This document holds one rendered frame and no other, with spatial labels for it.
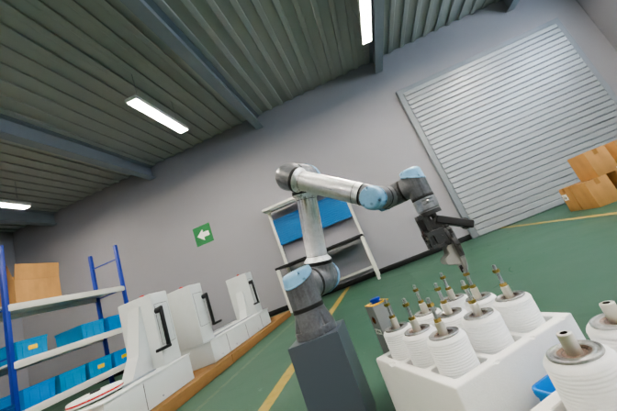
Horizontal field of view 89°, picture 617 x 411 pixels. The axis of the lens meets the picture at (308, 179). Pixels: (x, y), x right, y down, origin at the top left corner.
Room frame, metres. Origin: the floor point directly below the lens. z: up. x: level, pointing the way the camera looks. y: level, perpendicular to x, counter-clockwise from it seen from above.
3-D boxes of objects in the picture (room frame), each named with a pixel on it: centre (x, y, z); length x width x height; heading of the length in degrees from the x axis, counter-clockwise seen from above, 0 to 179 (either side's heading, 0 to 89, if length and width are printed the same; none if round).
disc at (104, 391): (2.07, 1.73, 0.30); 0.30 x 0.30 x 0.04
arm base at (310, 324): (1.21, 0.17, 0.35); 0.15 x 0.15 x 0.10
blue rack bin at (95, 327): (4.77, 4.06, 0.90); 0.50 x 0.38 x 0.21; 81
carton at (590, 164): (3.76, -3.12, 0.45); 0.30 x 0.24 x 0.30; 174
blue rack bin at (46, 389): (3.90, 4.14, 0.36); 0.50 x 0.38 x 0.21; 84
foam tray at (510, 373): (1.01, -0.24, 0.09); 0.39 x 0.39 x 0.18; 21
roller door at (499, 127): (5.54, -3.85, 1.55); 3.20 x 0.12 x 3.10; 83
